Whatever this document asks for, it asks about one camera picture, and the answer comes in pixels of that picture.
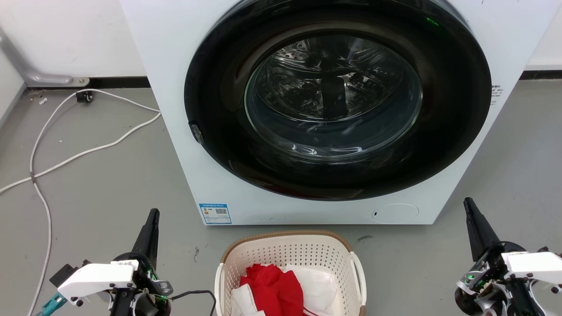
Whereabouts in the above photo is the red cloth garment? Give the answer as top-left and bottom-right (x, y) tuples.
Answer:
(239, 263), (305, 316)

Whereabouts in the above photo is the white front-load washing machine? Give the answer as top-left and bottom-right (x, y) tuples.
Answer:
(119, 0), (562, 226)

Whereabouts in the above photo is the long white looping floor cable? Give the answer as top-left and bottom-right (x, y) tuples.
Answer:
(27, 89), (161, 316)

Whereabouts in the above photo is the small white cloth piece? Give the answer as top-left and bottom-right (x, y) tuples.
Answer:
(231, 284), (267, 316)

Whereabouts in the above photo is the teal cable connector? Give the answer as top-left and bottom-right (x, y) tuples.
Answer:
(37, 293), (67, 316)

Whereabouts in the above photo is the blue white energy label sticker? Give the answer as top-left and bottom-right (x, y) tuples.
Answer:
(199, 203), (232, 225)

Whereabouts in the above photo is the cream perforated laundry basket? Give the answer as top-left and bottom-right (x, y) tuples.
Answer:
(214, 230), (367, 316)

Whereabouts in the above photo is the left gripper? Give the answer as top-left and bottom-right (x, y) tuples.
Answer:
(109, 208), (174, 316)

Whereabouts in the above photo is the round white washer filter cover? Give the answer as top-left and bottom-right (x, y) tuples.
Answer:
(372, 203), (420, 225)

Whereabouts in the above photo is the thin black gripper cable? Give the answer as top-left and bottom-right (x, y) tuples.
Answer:
(170, 290), (217, 316)

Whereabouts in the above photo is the white cloth garment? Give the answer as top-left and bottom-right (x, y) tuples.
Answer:
(285, 264), (339, 316)

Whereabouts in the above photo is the grey metal pipe with bracket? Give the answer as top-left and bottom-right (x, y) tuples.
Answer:
(0, 27), (90, 87)

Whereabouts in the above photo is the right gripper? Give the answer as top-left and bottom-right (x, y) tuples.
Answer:
(454, 197), (562, 316)

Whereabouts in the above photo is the black round washer door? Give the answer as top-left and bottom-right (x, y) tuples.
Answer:
(184, 0), (492, 201)

